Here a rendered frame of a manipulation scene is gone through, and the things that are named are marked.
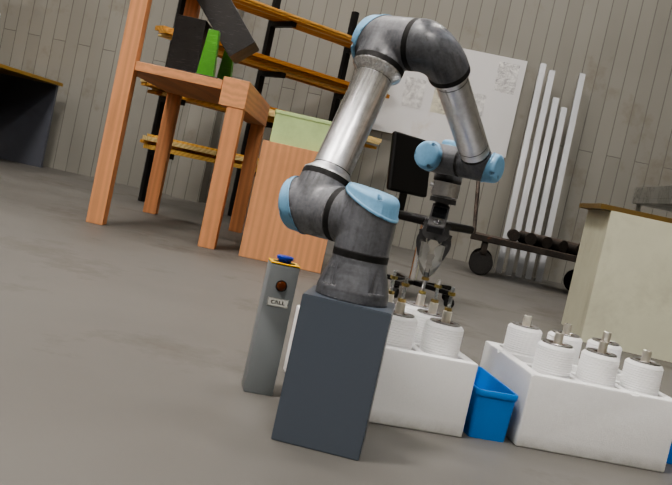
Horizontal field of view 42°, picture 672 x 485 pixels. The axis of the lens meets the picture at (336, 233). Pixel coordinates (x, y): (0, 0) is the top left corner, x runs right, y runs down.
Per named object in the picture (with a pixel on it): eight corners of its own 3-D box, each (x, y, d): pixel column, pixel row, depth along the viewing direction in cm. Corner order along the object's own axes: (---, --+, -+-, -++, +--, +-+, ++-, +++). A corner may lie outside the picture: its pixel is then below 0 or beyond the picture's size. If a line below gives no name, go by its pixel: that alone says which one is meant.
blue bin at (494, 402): (509, 444, 212) (520, 396, 211) (466, 437, 210) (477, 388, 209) (471, 408, 241) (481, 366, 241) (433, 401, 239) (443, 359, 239)
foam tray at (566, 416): (664, 473, 217) (681, 403, 216) (515, 446, 212) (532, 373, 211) (598, 425, 256) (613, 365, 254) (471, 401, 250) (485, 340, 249)
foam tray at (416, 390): (461, 438, 208) (478, 364, 207) (301, 411, 201) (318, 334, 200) (418, 392, 246) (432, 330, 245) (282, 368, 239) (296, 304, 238)
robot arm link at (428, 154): (454, 143, 218) (472, 150, 227) (415, 136, 224) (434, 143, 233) (447, 174, 218) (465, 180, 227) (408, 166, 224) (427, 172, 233)
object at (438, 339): (443, 404, 208) (460, 330, 207) (405, 392, 211) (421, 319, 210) (451, 397, 217) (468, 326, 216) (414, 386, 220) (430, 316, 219)
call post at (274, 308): (272, 396, 208) (300, 268, 206) (243, 391, 207) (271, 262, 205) (269, 388, 215) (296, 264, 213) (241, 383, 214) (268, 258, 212)
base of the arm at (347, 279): (385, 311, 173) (396, 262, 173) (310, 293, 175) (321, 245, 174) (388, 302, 188) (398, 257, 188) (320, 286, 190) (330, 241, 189)
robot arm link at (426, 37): (469, 10, 186) (511, 162, 222) (424, 6, 192) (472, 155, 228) (445, 48, 181) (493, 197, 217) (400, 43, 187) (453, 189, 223)
